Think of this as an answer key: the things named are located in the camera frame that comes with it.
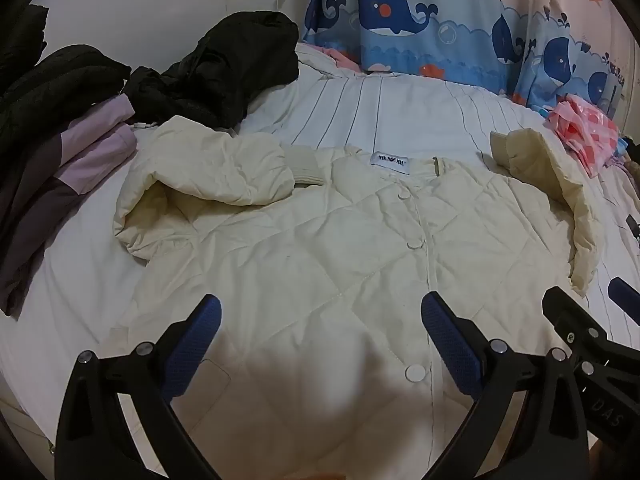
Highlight purple and grey garment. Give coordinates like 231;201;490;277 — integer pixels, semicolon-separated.
0;95;138;320

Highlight pink dotted cloth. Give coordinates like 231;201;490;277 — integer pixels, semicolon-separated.
544;94;622;179

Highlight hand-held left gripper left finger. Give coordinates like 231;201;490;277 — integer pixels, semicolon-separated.
54;293;228;480

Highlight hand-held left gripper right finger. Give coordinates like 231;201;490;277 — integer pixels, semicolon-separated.
420;291;591;480

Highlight white striped duvet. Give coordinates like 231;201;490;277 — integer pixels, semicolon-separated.
0;42;640;466

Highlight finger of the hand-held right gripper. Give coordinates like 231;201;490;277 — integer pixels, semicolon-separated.
608;277;640;315
542;285;640;377

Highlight whale print curtain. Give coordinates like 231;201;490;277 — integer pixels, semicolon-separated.
302;0;628;116

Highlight black puffer jacket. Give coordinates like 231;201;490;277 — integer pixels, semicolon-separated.
122;10;301;136

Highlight cream quilted jacket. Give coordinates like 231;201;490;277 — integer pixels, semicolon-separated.
112;115;607;480

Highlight black fleece garment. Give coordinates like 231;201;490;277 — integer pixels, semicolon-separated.
0;44;132;161

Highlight beige plush toy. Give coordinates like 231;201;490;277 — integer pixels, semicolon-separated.
619;157;640;193

